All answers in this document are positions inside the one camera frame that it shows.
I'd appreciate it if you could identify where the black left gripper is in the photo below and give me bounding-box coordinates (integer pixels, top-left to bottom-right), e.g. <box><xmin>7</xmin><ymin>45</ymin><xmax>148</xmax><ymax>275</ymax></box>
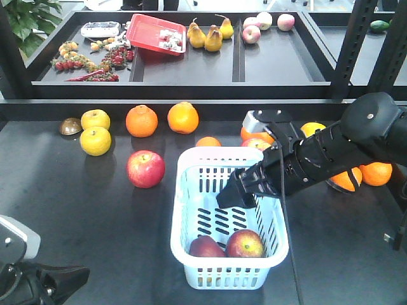
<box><xmin>1</xmin><ymin>262</ymin><xmax>90</xmax><ymax>304</ymax></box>

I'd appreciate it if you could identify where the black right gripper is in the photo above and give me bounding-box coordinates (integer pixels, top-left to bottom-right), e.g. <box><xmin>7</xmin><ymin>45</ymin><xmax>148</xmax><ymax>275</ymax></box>
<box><xmin>216</xmin><ymin>139</ymin><xmax>305</xmax><ymax>209</ymax></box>

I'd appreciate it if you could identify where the light blue plastic basket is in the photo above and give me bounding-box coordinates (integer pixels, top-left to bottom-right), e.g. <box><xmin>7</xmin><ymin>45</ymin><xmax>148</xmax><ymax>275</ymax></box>
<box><xmin>170</xmin><ymin>147</ymin><xmax>289</xmax><ymax>290</ymax></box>

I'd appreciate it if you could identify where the dark red apple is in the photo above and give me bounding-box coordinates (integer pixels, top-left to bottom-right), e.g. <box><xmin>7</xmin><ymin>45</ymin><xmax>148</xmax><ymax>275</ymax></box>
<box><xmin>189</xmin><ymin>236</ymin><xmax>225</xmax><ymax>257</ymax></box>

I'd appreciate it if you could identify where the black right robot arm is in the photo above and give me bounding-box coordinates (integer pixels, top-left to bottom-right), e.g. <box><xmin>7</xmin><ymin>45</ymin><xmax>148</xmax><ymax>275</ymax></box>
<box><xmin>216</xmin><ymin>92</ymin><xmax>406</xmax><ymax>208</ymax></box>

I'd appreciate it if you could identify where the orange behind middle apple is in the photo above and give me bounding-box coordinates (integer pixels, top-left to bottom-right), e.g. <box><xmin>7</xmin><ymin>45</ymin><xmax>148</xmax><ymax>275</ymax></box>
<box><xmin>240</xmin><ymin>127</ymin><xmax>275</xmax><ymax>144</ymax></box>

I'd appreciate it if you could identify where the small orange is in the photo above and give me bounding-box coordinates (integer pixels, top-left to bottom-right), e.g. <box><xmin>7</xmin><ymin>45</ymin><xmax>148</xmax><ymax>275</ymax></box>
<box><xmin>327</xmin><ymin>167</ymin><xmax>362</xmax><ymax>193</ymax></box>
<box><xmin>195</xmin><ymin>136</ymin><xmax>222</xmax><ymax>147</ymax></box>
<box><xmin>359</xmin><ymin>162</ymin><xmax>392</xmax><ymax>186</ymax></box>

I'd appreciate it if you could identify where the yellow apple right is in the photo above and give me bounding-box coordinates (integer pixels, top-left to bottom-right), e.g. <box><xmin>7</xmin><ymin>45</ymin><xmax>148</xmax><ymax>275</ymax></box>
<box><xmin>301</xmin><ymin>122</ymin><xmax>326</xmax><ymax>138</ymax></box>

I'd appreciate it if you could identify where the yellow apple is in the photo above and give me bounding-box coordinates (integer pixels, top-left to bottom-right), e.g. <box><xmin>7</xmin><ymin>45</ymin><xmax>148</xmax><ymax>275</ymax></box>
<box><xmin>301</xmin><ymin>122</ymin><xmax>326</xmax><ymax>138</ymax></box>
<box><xmin>79</xmin><ymin>126</ymin><xmax>111</xmax><ymax>156</ymax></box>
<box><xmin>80</xmin><ymin>109</ymin><xmax>111</xmax><ymax>130</ymax></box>

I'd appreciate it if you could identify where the large orange rear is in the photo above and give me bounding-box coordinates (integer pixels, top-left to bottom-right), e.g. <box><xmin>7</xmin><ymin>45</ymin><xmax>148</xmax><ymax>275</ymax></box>
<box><xmin>167</xmin><ymin>101</ymin><xmax>199</xmax><ymax>135</ymax></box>

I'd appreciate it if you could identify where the small orange right left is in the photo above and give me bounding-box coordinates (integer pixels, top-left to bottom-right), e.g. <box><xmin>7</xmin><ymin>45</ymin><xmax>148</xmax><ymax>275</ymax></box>
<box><xmin>327</xmin><ymin>167</ymin><xmax>362</xmax><ymax>193</ymax></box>

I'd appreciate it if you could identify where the orange with knob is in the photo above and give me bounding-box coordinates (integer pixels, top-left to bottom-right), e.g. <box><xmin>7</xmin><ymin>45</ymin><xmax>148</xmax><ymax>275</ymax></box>
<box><xmin>125</xmin><ymin>104</ymin><xmax>158</xmax><ymax>138</ymax></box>

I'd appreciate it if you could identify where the black wood produce display stand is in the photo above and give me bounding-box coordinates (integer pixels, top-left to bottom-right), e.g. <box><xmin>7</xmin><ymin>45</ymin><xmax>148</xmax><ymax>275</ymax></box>
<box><xmin>1</xmin><ymin>100</ymin><xmax>406</xmax><ymax>304</ymax></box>

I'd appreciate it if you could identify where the yellow apple front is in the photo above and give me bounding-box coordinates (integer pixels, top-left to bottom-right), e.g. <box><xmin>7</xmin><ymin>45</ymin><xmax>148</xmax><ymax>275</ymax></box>
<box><xmin>79</xmin><ymin>126</ymin><xmax>111</xmax><ymax>156</ymax></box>

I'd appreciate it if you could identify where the black rear display tray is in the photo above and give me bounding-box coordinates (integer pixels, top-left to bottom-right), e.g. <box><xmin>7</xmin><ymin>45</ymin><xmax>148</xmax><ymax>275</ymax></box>
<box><xmin>27</xmin><ymin>11</ymin><xmax>335</xmax><ymax>100</ymax></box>

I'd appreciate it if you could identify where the yellow apple rear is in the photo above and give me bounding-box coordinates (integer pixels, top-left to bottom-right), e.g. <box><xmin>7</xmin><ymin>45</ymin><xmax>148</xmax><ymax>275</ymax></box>
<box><xmin>80</xmin><ymin>109</ymin><xmax>111</xmax><ymax>130</ymax></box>

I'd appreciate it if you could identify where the red plastic tray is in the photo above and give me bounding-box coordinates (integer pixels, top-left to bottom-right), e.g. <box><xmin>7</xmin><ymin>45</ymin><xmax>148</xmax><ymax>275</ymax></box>
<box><xmin>126</xmin><ymin>13</ymin><xmax>186</xmax><ymax>56</ymax></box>

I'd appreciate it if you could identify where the white remote device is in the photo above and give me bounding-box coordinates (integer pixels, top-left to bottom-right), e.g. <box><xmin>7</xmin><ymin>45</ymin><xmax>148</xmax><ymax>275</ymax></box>
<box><xmin>80</xmin><ymin>21</ymin><xmax>121</xmax><ymax>38</ymax></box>

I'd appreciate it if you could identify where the green potted plant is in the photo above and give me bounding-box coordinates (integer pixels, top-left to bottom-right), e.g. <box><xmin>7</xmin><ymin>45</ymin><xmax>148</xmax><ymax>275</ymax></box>
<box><xmin>1</xmin><ymin>0</ymin><xmax>62</xmax><ymax>57</ymax></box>

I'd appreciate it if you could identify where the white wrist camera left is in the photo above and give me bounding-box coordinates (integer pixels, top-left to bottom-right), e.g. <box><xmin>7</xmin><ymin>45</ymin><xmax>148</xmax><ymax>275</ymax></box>
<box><xmin>1</xmin><ymin>215</ymin><xmax>41</xmax><ymax>264</ymax></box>

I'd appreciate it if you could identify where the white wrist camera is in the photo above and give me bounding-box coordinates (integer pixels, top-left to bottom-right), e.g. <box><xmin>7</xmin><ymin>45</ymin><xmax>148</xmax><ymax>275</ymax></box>
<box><xmin>1</xmin><ymin>215</ymin><xmax>41</xmax><ymax>264</ymax></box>
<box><xmin>242</xmin><ymin>109</ymin><xmax>293</xmax><ymax>136</ymax></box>

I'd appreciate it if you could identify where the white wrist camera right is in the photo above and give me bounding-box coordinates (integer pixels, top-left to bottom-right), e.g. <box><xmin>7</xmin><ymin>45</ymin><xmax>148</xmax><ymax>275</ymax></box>
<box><xmin>242</xmin><ymin>109</ymin><xmax>293</xmax><ymax>136</ymax></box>

